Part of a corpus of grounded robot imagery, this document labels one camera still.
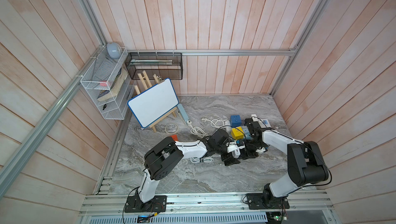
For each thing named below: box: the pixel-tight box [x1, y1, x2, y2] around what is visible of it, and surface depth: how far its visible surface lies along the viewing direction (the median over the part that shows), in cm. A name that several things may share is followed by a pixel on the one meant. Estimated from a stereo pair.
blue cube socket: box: [229, 114, 242, 127], surface depth 97 cm
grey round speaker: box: [106, 42, 122, 59], surface depth 83 cm
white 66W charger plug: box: [231, 148, 241, 159], surface depth 85 cm
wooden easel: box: [134, 70, 178, 133], surface depth 86 cm
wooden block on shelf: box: [96, 67, 128, 102], surface depth 83 cm
